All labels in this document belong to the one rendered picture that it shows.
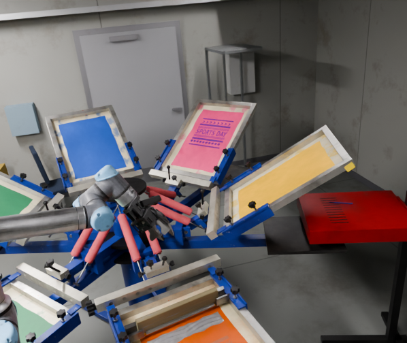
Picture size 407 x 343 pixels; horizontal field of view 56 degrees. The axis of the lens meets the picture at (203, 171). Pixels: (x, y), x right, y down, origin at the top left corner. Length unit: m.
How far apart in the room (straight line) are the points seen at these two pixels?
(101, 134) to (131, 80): 1.92
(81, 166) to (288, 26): 3.71
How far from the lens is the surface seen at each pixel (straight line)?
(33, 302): 2.31
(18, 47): 5.29
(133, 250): 2.21
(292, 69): 5.91
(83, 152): 3.29
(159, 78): 5.26
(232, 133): 3.05
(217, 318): 1.92
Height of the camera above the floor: 2.32
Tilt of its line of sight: 24 degrees down
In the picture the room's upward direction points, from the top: 5 degrees counter-clockwise
